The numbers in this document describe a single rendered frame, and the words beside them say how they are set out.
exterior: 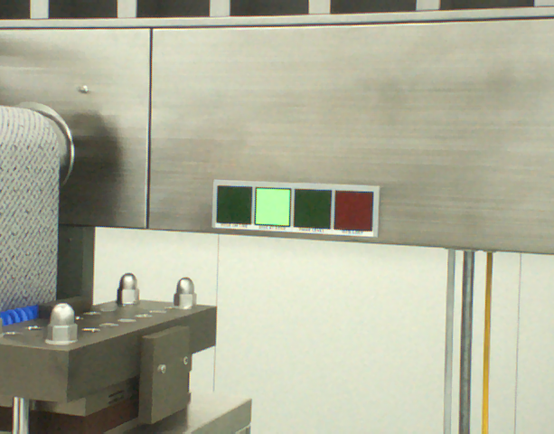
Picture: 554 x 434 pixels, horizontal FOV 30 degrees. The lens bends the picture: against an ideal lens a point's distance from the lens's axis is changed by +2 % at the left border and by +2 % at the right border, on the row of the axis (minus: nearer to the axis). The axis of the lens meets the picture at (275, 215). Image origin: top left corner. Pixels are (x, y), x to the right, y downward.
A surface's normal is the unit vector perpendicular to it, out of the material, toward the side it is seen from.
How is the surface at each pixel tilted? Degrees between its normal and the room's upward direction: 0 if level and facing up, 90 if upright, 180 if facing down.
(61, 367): 90
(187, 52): 90
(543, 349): 90
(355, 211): 90
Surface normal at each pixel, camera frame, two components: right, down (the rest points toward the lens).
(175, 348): 0.93, 0.05
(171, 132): -0.37, 0.04
